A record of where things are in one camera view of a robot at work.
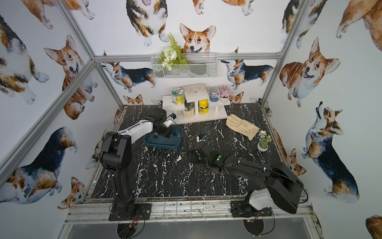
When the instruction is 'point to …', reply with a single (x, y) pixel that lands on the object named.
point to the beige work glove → (241, 126)
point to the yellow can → (203, 106)
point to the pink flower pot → (224, 93)
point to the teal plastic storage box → (153, 139)
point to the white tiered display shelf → (197, 107)
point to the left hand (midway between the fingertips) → (166, 126)
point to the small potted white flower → (262, 145)
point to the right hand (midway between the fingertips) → (194, 149)
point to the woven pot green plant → (189, 111)
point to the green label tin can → (178, 96)
